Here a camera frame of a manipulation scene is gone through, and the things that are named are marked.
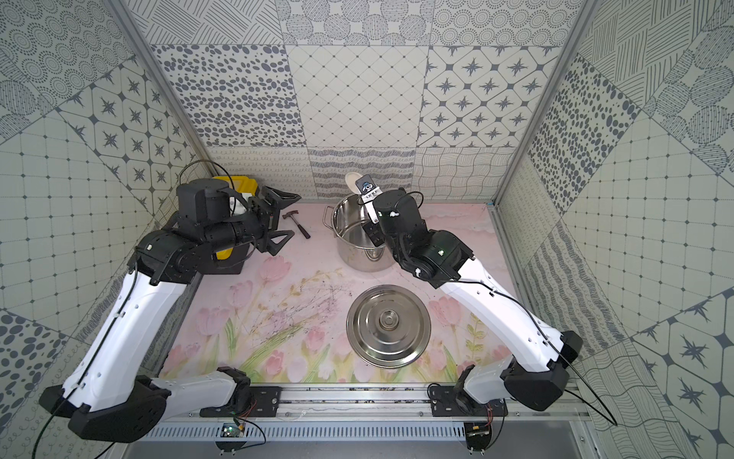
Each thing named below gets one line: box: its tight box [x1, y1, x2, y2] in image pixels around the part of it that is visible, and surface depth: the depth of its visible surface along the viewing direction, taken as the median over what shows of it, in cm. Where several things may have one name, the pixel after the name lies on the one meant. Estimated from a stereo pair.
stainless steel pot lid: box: [345, 284, 432, 370], surface depth 88 cm
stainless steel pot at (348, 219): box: [322, 193, 395, 272], surface depth 100 cm
